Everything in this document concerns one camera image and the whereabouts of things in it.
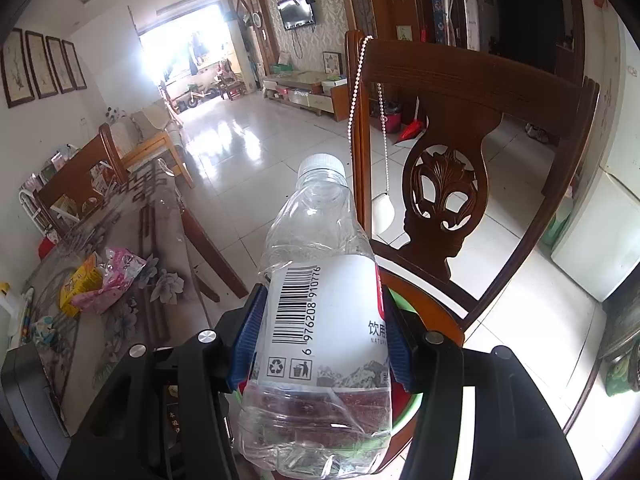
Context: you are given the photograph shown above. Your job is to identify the carved wooden chair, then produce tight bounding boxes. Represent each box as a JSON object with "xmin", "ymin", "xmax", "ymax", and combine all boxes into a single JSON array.
[{"xmin": 344, "ymin": 30, "xmax": 601, "ymax": 461}]

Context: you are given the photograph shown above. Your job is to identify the white refrigerator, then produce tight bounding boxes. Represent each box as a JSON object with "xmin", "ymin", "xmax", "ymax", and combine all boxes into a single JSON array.
[{"xmin": 550, "ymin": 10, "xmax": 640, "ymax": 303}]

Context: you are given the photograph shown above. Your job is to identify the green detergent jug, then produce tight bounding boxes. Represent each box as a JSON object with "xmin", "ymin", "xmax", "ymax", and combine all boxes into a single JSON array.
[{"xmin": 540, "ymin": 187, "xmax": 576, "ymax": 247}]

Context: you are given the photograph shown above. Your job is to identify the wall television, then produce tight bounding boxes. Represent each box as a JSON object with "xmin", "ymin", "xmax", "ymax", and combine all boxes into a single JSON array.
[{"xmin": 277, "ymin": 0, "xmax": 317, "ymax": 31}]

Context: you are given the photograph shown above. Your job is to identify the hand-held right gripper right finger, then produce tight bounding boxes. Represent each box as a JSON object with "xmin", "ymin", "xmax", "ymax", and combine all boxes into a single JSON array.
[{"xmin": 375, "ymin": 272, "xmax": 586, "ymax": 480}]

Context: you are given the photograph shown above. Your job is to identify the television cabinet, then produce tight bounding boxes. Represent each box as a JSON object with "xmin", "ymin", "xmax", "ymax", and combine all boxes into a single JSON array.
[{"xmin": 261, "ymin": 70, "xmax": 351, "ymax": 121}]

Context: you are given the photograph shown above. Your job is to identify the white step ladder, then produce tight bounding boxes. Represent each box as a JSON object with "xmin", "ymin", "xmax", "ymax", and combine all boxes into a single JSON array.
[{"xmin": 19, "ymin": 187, "xmax": 54, "ymax": 239}]

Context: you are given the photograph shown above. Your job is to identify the clear plastic water bottle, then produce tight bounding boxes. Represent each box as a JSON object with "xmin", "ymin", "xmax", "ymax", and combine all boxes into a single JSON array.
[{"xmin": 235, "ymin": 152, "xmax": 393, "ymax": 478}]

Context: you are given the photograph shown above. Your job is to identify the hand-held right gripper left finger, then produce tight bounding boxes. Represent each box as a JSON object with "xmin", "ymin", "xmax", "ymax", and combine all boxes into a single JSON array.
[{"xmin": 57, "ymin": 284, "xmax": 271, "ymax": 480}]

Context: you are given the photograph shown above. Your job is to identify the dark door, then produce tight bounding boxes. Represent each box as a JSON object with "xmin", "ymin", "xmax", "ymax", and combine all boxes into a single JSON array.
[{"xmin": 490, "ymin": 0, "xmax": 562, "ymax": 77}]

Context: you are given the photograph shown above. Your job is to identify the white bead chain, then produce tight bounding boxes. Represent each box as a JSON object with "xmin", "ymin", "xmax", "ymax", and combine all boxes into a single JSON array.
[{"xmin": 346, "ymin": 36, "xmax": 396, "ymax": 221}]

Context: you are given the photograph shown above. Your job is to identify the blue white wrapper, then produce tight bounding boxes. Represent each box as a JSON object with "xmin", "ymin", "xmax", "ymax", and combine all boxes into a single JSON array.
[{"xmin": 30, "ymin": 315, "xmax": 59, "ymax": 346}]

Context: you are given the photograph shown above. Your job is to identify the black rectangular device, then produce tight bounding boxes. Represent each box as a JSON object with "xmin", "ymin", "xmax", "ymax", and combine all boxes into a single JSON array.
[{"xmin": 0, "ymin": 342, "xmax": 71, "ymax": 438}]

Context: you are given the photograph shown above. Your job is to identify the hanging clothes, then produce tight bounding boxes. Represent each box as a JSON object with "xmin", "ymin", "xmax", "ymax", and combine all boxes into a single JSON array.
[{"xmin": 185, "ymin": 30, "xmax": 209, "ymax": 76}]

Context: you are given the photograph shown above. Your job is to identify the red dustpan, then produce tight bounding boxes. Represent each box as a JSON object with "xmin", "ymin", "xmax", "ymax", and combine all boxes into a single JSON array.
[{"xmin": 397, "ymin": 97, "xmax": 426, "ymax": 142}]

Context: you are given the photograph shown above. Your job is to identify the children's bike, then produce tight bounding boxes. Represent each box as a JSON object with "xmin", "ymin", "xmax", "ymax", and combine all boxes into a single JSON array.
[{"xmin": 172, "ymin": 85, "xmax": 221, "ymax": 111}]

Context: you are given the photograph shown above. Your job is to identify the bookshelf with books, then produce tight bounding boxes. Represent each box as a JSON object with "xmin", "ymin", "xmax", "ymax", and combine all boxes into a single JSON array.
[{"xmin": 30, "ymin": 145, "xmax": 83, "ymax": 196}]

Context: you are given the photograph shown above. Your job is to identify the yellow packet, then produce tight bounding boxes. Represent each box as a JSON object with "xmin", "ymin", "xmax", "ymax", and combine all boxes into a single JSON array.
[{"xmin": 59, "ymin": 252, "xmax": 103, "ymax": 318}]

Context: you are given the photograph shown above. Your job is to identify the small wooden chair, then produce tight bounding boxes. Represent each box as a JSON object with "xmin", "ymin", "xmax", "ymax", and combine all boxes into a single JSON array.
[{"xmin": 217, "ymin": 60, "xmax": 249, "ymax": 101}]

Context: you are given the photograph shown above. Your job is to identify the pink plastic bag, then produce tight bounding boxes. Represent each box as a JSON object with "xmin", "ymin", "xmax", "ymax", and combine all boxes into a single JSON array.
[{"xmin": 70, "ymin": 246, "xmax": 148, "ymax": 315}]

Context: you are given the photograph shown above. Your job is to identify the green plastic bag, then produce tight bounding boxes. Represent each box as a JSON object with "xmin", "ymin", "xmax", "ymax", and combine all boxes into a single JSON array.
[{"xmin": 605, "ymin": 345, "xmax": 640, "ymax": 399}]

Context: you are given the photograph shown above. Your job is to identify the wooden sofa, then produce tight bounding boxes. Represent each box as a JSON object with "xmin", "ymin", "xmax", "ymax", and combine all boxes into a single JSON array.
[{"xmin": 107, "ymin": 105, "xmax": 197, "ymax": 187}]

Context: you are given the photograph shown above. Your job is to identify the framed wall painting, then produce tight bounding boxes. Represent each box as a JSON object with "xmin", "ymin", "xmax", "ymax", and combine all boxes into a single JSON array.
[
  {"xmin": 62, "ymin": 40, "xmax": 88, "ymax": 91},
  {"xmin": 1, "ymin": 27, "xmax": 35, "ymax": 108},
  {"xmin": 25, "ymin": 30, "xmax": 58, "ymax": 100},
  {"xmin": 46, "ymin": 36, "xmax": 76, "ymax": 95}
]

